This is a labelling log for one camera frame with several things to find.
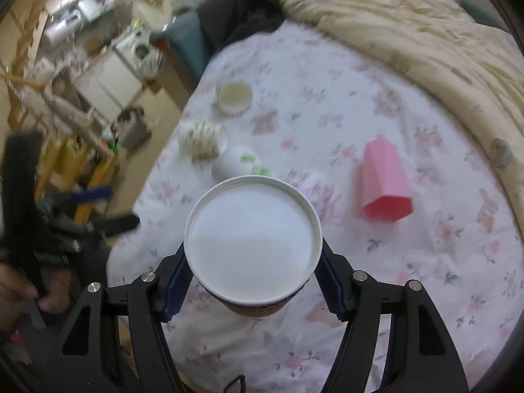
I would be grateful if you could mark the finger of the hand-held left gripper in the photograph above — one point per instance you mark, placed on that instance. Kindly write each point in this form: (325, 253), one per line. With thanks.
(92, 195)
(118, 223)

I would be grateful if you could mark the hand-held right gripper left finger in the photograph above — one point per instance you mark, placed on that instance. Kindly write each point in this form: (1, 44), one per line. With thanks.
(175, 290)

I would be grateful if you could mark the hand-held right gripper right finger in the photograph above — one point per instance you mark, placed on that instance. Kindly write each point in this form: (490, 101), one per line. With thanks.
(332, 290)

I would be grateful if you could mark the brown paper cup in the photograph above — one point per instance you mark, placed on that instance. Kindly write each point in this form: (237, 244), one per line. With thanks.
(249, 241)

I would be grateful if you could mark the pink floral paper cup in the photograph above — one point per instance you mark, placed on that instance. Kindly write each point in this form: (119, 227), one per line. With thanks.
(321, 196)

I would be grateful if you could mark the patterned paper cup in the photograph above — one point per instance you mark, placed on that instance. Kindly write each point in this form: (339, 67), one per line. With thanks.
(200, 139)

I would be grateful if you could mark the white cup with green print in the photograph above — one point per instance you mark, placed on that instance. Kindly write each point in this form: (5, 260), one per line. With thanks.
(233, 163)

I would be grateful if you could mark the cream paper cup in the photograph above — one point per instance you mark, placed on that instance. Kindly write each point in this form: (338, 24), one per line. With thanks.
(234, 96)

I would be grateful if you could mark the person's left hand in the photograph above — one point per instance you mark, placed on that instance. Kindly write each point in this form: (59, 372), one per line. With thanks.
(18, 290)

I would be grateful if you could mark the grey trash bin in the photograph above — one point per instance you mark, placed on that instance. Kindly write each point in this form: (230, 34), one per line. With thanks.
(133, 131)

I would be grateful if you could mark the white cabinet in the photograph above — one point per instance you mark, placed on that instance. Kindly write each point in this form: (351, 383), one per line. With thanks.
(106, 82)

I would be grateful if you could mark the white washing machine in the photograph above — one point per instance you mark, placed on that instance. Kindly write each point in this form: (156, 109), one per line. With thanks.
(139, 49)

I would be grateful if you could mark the teal chair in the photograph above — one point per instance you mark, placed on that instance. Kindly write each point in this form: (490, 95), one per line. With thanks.
(188, 45)

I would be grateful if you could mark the floral bed sheet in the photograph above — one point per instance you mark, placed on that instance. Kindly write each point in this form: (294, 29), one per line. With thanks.
(348, 106)

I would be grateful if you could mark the dark clothing pile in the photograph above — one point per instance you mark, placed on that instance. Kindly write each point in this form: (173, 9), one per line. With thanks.
(241, 8)

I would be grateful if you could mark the cream duvet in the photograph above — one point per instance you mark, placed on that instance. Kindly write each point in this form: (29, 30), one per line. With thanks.
(430, 37)

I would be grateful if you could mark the yellow frame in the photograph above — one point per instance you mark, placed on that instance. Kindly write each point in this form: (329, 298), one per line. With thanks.
(67, 159)

